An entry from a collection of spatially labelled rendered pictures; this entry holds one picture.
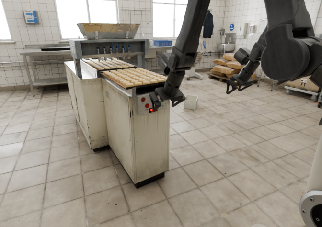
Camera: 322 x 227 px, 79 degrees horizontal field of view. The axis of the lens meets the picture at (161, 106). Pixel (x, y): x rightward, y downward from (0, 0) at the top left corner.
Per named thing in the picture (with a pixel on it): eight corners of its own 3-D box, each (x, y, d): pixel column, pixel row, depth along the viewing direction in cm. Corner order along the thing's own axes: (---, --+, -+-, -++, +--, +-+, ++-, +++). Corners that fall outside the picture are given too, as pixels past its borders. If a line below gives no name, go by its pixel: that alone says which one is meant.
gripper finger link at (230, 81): (220, 90, 105) (228, 76, 98) (229, 88, 108) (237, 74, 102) (228, 98, 101) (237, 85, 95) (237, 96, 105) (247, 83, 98)
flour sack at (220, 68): (211, 70, 535) (212, 64, 529) (222, 69, 554) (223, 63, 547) (231, 75, 476) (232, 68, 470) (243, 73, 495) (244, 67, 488)
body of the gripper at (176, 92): (154, 91, 77) (158, 77, 72) (174, 87, 83) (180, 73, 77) (161, 103, 74) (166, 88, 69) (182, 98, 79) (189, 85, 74)
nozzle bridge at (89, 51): (74, 73, 203) (68, 39, 191) (137, 67, 238) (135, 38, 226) (79, 79, 177) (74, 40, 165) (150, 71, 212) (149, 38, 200)
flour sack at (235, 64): (238, 70, 460) (239, 63, 454) (224, 67, 494) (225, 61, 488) (258, 67, 493) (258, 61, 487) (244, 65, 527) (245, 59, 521)
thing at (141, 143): (109, 151, 217) (99, 71, 185) (137, 142, 234) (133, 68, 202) (134, 192, 161) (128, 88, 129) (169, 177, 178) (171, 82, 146)
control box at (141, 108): (136, 113, 139) (135, 95, 134) (164, 107, 151) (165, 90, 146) (138, 115, 136) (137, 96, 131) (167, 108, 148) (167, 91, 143)
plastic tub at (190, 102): (195, 109, 330) (196, 101, 325) (183, 108, 336) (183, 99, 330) (197, 104, 357) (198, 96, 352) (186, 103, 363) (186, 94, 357)
